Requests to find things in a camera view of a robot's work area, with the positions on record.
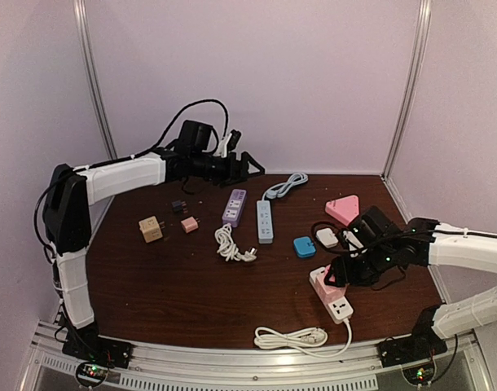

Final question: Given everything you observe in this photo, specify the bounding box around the aluminium frame post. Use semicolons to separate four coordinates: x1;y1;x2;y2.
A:
380;0;433;180
73;0;119;163

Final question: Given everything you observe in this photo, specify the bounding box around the white power strip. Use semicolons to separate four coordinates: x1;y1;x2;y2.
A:
309;266;354;324

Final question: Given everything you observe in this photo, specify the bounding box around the aluminium front rail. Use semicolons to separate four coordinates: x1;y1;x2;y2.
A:
15;321;497;390

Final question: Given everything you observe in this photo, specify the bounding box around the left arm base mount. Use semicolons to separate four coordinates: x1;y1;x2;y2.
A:
61;319;133;369

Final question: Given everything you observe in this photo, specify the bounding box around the pink cube plug adapter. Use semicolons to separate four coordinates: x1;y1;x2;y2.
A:
323;266;338;287

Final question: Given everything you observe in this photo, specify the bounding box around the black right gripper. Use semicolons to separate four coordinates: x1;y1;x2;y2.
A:
324;244;396;290

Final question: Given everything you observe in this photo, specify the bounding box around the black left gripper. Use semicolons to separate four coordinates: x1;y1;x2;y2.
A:
191;152;265;189

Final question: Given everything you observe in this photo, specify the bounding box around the blue cube plug adapter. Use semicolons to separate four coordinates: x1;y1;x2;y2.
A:
293;236;316;259

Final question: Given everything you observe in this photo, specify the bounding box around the white cube plug adapter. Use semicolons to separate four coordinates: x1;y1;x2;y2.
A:
315;227;339;248

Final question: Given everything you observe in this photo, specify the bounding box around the light pink cube plug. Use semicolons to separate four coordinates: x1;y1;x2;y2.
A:
318;281;346;302

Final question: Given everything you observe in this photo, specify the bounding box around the white coiled purple-strip cable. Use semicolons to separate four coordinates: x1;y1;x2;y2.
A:
213;223;259;264

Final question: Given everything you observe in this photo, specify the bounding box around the pink small plug adapter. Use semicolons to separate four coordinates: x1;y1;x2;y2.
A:
180;216;200;234

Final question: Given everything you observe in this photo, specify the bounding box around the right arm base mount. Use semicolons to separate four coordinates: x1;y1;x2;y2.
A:
377;325;447;367

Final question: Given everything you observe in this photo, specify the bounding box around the light blue power strip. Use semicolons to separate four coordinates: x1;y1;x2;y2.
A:
256;200;274;244

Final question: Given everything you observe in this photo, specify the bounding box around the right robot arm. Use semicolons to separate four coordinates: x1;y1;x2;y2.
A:
326;206;497;360

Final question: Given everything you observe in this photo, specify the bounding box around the light blue coiled cable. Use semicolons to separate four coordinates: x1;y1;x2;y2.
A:
262;172;310;201

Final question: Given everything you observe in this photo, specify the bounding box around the right aluminium frame post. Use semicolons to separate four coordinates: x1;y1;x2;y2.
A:
380;0;433;180

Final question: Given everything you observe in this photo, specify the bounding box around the pink power strip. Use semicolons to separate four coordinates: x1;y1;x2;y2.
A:
324;195;360;226

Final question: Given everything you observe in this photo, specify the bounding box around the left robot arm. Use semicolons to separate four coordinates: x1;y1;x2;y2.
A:
33;120;266;329

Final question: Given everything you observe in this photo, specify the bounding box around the beige patterned cube plug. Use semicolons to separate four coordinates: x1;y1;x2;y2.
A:
139;216;165;244

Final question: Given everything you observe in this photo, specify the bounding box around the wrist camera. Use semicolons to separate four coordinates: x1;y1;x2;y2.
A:
339;230;363;258
214;130;241;158

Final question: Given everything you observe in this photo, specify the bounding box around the white coiled power cable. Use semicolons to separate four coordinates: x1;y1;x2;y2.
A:
253;319;354;359

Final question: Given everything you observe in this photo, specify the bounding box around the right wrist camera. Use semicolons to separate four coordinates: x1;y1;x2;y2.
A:
339;230;363;258

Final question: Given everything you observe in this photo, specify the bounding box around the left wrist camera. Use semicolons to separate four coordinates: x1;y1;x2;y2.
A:
214;130;241;158

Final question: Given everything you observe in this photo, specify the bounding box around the purple power strip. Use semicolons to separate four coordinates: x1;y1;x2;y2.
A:
222;189;247;228

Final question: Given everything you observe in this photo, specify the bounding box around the dark blue small plug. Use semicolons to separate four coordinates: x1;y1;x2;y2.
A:
171;200;188;214

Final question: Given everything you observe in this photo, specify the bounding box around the left aluminium frame post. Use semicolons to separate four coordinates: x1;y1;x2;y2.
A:
73;0;119;163

